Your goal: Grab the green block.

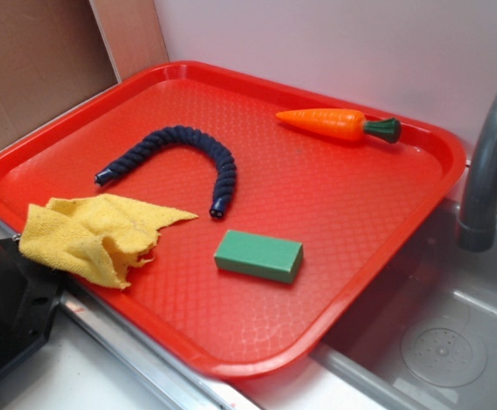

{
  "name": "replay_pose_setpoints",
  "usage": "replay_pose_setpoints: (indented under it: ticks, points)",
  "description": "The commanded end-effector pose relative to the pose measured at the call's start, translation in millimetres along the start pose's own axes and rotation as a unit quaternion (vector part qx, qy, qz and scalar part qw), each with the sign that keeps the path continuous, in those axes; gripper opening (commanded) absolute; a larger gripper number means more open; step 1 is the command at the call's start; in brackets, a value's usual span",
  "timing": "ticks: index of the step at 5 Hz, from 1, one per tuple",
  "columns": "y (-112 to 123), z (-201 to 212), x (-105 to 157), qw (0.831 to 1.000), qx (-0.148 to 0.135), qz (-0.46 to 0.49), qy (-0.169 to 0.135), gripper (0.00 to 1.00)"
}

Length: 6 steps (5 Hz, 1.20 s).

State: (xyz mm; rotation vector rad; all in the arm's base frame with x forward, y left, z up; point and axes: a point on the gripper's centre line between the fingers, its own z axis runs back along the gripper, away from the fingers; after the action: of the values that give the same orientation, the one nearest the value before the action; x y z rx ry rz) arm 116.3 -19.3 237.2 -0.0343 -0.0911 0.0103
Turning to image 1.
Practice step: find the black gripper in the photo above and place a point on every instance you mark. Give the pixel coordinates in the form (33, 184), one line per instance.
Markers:
(29, 295)

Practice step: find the green rectangular block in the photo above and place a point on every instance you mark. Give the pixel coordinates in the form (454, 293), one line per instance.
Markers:
(259, 256)

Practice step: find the yellow cloth rag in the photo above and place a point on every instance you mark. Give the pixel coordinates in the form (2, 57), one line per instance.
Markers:
(98, 238)

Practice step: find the brown cardboard panel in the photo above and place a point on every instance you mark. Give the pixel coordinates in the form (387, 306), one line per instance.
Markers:
(55, 55)

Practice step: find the red plastic tray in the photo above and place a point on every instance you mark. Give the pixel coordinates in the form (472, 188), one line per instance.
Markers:
(350, 205)

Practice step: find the orange plastic toy carrot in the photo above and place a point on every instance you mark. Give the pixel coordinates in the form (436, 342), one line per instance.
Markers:
(341, 123)

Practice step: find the grey plastic sink basin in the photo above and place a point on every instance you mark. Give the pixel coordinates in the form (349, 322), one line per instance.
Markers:
(423, 334)

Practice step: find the grey sink faucet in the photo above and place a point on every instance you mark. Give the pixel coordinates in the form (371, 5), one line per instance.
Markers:
(477, 218)

